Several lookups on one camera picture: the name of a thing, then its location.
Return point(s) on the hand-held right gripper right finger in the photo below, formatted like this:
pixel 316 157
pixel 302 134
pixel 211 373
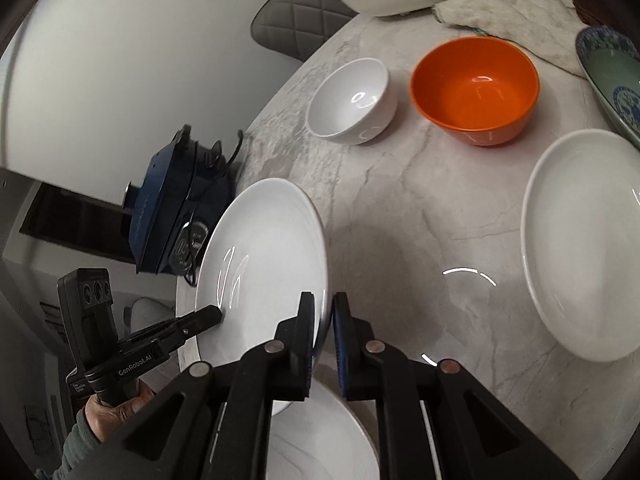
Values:
pixel 340 345

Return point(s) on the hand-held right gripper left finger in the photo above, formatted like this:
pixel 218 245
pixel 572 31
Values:
pixel 307 340

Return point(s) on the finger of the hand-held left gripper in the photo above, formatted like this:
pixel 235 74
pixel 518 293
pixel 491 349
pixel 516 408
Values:
pixel 200 319

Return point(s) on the white bowl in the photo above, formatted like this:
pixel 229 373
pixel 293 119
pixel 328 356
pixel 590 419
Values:
pixel 345 95

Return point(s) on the orange bowl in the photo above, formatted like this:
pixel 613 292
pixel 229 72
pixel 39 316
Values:
pixel 475 85

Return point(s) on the person's left forearm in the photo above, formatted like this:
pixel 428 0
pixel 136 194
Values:
pixel 75 455

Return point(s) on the person's left hand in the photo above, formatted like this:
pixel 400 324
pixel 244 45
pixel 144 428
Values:
pixel 115 417

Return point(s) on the dark blue electric grill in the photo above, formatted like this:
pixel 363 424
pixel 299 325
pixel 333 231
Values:
pixel 160 195

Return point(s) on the grey quilted chair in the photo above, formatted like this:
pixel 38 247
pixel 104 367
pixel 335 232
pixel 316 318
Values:
pixel 295 20

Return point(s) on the white crumpled cloth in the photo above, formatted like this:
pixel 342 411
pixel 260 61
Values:
pixel 525 15

